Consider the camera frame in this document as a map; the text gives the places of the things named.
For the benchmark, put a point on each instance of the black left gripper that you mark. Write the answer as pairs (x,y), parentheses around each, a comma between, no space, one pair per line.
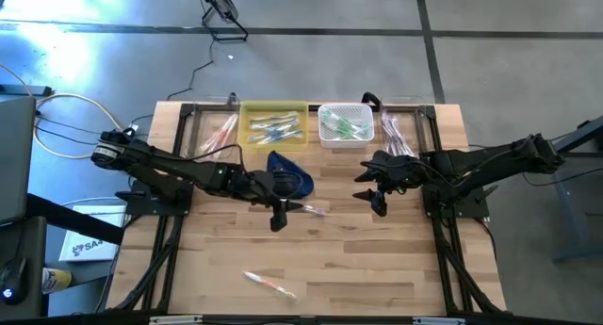
(266,186)

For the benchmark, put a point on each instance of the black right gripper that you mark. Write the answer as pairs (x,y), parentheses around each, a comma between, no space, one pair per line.
(400,172)

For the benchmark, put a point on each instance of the blue plastic scoop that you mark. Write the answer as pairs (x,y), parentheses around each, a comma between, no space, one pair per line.
(282,162)

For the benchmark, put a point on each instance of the purple toothbrush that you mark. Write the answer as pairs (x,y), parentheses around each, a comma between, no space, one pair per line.
(390,134)
(399,139)
(404,146)

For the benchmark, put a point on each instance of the orange toothbrush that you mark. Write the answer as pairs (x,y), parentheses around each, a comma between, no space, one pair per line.
(228,134)
(221,133)
(271,284)
(212,141)

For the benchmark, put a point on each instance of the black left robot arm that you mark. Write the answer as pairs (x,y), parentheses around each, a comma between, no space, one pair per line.
(165,167)

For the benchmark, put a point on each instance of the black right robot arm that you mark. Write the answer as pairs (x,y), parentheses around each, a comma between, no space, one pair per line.
(490,162)

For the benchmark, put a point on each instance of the white perforated plastic basket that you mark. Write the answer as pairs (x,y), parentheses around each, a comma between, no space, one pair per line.
(346,144)

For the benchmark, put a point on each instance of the yellow plastic bin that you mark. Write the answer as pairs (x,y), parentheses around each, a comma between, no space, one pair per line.
(245,145)

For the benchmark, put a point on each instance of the clear plastic bin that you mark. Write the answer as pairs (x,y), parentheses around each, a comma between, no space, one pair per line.
(421,127)
(202,122)

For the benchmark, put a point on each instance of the black clamp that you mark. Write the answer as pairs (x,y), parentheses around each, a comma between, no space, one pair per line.
(369,98)

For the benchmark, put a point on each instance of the grey clamp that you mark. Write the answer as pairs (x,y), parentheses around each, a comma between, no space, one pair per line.
(231,99)

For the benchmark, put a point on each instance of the power strip with plugs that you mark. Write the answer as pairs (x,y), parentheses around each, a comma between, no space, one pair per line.
(134,127)

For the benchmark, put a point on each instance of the white printed box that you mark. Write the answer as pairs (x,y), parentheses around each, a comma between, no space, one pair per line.
(89,247)

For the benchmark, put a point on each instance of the dark metal table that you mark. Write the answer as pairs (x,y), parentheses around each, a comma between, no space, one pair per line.
(577,221)

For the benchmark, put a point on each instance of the black floor fan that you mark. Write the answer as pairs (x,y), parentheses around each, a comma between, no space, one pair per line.
(221,4)

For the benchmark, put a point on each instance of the black desk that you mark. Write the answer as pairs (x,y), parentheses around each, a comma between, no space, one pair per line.
(70,216)

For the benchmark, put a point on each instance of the yellow and white can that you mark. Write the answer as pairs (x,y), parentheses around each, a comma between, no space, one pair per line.
(56,280)

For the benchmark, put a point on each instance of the grey laptop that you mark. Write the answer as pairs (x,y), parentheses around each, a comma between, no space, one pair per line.
(16,160)

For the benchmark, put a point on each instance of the black computer mouse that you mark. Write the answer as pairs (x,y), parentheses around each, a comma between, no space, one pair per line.
(13,280)

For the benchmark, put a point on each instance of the silver frame bracket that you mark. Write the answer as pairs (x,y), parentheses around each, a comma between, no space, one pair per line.
(438,320)
(174,320)

